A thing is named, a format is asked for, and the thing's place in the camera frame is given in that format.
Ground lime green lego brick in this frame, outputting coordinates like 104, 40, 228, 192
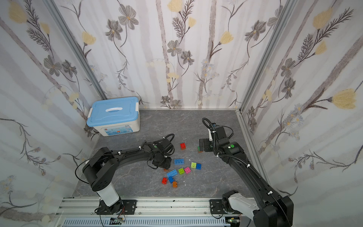
178, 168, 185, 175

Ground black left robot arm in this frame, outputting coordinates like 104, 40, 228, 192
82, 133, 175, 207

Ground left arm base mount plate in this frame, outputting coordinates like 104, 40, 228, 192
95, 200, 137, 215

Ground pink lego brick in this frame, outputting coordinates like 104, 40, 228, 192
184, 167, 191, 174

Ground aluminium frame corner post right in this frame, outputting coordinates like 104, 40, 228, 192
239, 0, 298, 113

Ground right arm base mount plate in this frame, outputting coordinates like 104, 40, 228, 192
209, 199, 228, 215

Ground aluminium frame corner post left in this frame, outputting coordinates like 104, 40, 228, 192
43, 0, 107, 100

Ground light blue long lego brick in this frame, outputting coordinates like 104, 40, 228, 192
174, 159, 185, 165

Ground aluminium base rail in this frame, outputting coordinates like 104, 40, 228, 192
51, 197, 256, 227

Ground light blue long brick studs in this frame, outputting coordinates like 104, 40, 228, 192
167, 169, 178, 177

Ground aluminium frame corner post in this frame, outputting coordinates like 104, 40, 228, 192
43, 0, 107, 100
239, 0, 298, 113

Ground blue lid storage box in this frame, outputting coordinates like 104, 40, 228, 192
87, 96, 140, 137

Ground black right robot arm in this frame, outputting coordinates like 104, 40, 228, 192
200, 118, 294, 227

